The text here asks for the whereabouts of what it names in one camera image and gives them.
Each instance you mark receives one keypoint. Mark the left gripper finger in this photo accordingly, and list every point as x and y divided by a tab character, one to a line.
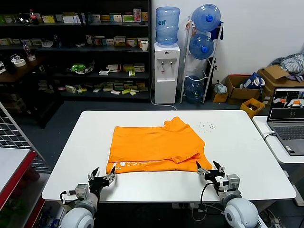
111	178
93	175

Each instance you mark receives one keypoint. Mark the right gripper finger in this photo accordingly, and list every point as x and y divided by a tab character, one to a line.
221	170
202	171

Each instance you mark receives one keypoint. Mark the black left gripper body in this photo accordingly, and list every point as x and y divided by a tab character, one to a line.
98	185

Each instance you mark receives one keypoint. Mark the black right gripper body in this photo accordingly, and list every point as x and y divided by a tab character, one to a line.
213	178

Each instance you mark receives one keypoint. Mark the orange t-shirt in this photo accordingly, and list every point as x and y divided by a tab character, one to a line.
154	142

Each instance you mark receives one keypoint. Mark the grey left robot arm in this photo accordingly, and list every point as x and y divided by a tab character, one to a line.
78	216

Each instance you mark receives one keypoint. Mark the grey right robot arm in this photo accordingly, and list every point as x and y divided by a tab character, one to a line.
240	211

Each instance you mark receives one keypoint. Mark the pile of grey clothes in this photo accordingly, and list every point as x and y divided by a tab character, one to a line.
293	63

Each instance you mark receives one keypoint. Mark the white power strip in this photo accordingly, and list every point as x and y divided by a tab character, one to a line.
183	205

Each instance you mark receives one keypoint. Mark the large white table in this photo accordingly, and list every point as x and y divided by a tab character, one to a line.
154	187

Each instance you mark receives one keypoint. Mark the small white side table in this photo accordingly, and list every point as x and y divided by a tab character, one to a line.
261	123

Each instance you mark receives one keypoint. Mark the yellow plastic bin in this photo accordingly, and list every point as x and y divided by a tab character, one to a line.
251	108

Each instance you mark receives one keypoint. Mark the small cardboard box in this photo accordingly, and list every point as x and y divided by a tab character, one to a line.
219	97

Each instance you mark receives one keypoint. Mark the grey laptop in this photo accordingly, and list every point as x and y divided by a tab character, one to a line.
288	133

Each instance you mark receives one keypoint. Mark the open brown cardboard box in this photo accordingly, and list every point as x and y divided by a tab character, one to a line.
234	92

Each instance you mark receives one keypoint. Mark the crumpled plastic bag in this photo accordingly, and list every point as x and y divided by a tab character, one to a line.
219	87

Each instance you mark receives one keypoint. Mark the white metal jug rack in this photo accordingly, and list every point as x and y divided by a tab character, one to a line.
210	78

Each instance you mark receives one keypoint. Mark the blue white bag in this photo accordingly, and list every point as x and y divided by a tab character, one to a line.
251	82

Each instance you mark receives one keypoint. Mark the white water dispenser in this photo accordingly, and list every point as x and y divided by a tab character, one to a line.
166	78

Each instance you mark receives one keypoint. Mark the flat white medicine box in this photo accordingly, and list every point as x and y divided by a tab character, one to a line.
104	73

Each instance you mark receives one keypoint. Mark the small green white box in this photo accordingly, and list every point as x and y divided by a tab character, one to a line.
132	73

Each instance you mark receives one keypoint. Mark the glass bowl with green items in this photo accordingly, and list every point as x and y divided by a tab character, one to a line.
80	67

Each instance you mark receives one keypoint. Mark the white red medicine box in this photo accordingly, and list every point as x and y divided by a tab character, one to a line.
114	68

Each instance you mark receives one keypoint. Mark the tall brown cardboard box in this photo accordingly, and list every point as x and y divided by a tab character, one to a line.
275	76

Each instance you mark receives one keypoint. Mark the white orange medicine box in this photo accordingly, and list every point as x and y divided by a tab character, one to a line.
139	67

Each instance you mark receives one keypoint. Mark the black shelving unit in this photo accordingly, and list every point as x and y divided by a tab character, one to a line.
71	53

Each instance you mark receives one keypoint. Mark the brown wooden desk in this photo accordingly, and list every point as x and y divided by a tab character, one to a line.
21	71

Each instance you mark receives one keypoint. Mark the white teal medicine box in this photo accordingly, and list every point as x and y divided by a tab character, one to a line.
108	42

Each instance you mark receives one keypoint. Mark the colourful medicine box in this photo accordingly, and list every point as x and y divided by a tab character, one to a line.
97	40

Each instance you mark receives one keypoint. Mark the white blue medicine box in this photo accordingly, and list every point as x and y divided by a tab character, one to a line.
89	40

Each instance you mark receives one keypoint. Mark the white tape roll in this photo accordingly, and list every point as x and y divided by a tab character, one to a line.
19	62

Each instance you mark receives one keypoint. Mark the white paper cup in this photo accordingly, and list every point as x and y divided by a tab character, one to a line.
144	45

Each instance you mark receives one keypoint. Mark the white red flat box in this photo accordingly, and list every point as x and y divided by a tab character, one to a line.
131	42

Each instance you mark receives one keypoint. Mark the dark blue bottle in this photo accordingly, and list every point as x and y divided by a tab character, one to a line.
57	41

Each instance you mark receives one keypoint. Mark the clear bottle with pink label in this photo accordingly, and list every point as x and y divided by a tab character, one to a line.
29	52

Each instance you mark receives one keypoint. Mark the upright blue water jug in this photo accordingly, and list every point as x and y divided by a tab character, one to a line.
167	26

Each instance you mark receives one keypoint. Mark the plain white box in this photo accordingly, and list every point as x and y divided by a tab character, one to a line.
69	19

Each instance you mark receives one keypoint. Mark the pink colourful box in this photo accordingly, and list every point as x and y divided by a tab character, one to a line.
137	15

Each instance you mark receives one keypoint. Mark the cola bottle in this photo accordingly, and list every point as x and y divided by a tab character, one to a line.
34	17

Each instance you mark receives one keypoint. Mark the dark glass dome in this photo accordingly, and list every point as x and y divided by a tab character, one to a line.
25	19

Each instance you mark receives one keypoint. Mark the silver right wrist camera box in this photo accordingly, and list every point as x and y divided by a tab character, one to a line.
231	182

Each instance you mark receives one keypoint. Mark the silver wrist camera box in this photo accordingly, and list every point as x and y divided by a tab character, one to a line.
231	182
82	190

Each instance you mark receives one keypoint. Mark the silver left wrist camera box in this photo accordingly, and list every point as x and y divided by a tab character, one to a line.
82	190

